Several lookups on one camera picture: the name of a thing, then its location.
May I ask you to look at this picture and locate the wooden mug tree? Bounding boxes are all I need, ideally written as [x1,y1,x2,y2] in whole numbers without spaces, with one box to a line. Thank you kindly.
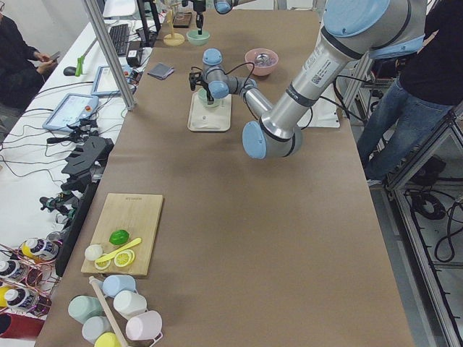
[161,0,184,46]

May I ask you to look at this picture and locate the yellow plastic knife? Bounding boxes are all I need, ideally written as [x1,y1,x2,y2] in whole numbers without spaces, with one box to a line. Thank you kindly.
[95,237,143,262]

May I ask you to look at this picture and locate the mint green plastic cup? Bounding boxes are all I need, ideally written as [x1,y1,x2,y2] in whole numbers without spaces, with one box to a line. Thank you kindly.
[68,296,103,324]

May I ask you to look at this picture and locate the beige serving tray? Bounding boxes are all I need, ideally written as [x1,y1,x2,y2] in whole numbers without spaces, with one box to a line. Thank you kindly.
[187,90,232,132]

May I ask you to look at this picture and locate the wooden rack handle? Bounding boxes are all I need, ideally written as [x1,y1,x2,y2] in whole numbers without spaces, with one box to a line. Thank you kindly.
[88,276,129,347]

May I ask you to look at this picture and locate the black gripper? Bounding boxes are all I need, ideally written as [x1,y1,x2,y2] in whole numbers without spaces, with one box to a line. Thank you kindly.
[192,0,206,35]
[188,72,210,93]

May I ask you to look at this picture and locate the metal scoop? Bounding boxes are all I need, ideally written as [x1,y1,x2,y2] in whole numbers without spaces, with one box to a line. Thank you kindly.
[254,52,276,67]

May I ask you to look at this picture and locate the black tool holder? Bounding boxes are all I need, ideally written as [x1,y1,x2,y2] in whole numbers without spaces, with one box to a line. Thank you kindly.
[61,136,114,193]

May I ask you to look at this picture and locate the lemon slice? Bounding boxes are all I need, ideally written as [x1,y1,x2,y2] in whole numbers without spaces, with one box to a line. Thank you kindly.
[114,249,135,267]
[93,259,111,270]

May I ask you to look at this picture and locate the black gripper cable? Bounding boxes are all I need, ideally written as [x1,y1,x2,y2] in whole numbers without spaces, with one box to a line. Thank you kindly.
[190,61,256,87]

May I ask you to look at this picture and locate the grey plastic cup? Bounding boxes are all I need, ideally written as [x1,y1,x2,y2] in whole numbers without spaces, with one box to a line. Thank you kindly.
[81,316,112,344]

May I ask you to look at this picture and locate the pink bowl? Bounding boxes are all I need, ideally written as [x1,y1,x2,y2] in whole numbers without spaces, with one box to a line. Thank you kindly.
[245,48,279,77]

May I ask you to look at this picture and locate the light blue plastic cup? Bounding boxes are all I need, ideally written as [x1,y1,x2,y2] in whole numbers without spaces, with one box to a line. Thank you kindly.
[102,275,137,298]

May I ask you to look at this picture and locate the green bowl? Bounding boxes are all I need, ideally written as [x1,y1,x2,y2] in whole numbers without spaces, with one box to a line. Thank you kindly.
[187,29,211,46]
[197,88,222,108]

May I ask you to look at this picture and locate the green lime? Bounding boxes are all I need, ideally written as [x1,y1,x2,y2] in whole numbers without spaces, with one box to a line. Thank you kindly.
[109,229,129,245]

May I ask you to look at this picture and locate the white plastic cup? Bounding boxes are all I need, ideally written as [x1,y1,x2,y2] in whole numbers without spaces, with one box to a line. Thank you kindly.
[113,290,148,320]

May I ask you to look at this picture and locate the seated person with phone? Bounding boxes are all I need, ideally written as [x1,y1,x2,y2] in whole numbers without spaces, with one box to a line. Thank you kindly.
[1,14,57,110]

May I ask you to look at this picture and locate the pink plastic cup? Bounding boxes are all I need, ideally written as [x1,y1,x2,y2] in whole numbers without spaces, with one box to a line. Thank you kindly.
[125,310,163,341]

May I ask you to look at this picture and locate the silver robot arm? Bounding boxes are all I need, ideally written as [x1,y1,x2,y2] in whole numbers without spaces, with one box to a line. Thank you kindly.
[191,0,252,35]
[189,0,427,159]

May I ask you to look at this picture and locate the white garlic bulb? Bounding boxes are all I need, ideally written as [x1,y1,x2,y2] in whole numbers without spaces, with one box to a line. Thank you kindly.
[85,244,103,262]

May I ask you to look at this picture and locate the teach pendant tablet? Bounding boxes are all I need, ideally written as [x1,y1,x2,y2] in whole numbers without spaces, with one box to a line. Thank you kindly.
[42,93,99,132]
[91,66,120,97]

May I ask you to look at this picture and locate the black keyboard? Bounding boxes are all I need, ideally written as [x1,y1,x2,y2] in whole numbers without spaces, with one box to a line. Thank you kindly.
[109,24,129,56]

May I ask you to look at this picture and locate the grey folded cloth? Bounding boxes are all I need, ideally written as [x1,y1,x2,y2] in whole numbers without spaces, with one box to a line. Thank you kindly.
[148,63,175,80]

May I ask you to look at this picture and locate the aluminium frame post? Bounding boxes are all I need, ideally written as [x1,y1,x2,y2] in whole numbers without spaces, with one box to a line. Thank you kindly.
[82,0,135,111]

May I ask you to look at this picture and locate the yellow plastic cup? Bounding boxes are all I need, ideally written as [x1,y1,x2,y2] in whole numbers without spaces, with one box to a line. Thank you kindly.
[94,332,122,347]

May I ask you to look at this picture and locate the person in jeans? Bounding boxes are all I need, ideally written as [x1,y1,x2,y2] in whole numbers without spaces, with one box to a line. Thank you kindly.
[357,1,462,186]

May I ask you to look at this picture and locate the bamboo cutting board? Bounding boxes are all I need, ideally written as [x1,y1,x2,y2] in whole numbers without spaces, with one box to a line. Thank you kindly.
[81,193,163,276]

